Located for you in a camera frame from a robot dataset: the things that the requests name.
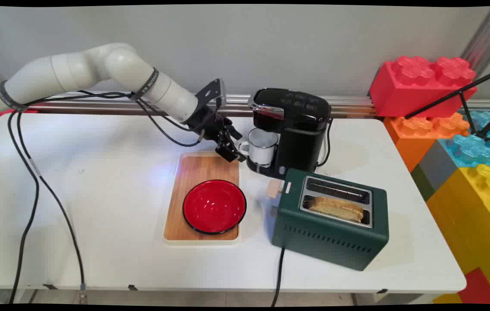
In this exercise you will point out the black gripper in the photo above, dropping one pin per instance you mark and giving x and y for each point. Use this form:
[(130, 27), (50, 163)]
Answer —
[(210, 123)]

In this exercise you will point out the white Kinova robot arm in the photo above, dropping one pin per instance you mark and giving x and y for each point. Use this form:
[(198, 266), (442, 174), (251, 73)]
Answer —
[(119, 65)]

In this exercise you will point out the white enamel mug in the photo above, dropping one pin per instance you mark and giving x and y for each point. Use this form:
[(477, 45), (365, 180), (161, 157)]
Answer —
[(263, 147)]

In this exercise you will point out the wooden tray with cream rim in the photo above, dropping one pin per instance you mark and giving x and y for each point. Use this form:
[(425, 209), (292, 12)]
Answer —
[(199, 170)]

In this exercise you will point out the wooden toaster lever knob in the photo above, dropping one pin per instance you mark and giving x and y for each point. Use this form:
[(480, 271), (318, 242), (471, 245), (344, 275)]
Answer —
[(274, 188)]

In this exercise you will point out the red bowl with black rim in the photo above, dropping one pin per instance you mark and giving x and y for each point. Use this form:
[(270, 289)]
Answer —
[(213, 206)]

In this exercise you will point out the black coffee machine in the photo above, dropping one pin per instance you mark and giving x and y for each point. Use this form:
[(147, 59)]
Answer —
[(301, 129)]

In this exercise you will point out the slice of toast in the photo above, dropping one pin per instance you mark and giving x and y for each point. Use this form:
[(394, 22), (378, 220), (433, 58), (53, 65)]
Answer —
[(337, 208)]

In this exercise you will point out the green two-slot toaster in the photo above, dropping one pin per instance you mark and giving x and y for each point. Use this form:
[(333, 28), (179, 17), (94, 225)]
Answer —
[(331, 235)]

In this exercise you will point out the black table edge clip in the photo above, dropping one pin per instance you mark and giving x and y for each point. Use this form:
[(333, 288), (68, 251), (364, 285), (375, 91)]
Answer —
[(48, 286), (382, 291), (132, 287)]

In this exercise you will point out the big orange toy block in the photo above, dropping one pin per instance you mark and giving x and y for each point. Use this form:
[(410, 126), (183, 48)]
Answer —
[(417, 134)]

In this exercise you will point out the big dark green toy block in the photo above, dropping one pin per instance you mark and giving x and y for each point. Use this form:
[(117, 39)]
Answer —
[(422, 183)]

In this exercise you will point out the big red toy block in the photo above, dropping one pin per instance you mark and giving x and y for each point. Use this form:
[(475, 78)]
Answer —
[(417, 93)]

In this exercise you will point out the big grey toy block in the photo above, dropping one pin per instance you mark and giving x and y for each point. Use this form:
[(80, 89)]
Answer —
[(437, 166)]

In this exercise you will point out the black tripod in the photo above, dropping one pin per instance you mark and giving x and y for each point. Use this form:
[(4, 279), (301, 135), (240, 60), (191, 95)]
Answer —
[(465, 90)]

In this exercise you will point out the big blue toy block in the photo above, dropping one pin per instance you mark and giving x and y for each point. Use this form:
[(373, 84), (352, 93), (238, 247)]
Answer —
[(478, 149)]

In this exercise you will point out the big yellow toy block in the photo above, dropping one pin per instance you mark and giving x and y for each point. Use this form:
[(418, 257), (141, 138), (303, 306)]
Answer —
[(473, 224)]

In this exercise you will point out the flat red toy block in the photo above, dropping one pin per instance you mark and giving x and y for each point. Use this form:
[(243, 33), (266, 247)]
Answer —
[(480, 289)]

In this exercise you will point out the aluminium rail along wall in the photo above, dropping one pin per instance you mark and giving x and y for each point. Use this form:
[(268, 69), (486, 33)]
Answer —
[(348, 103)]

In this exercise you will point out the aluminium corner post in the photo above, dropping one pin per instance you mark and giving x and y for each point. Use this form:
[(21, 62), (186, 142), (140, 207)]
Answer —
[(486, 39)]

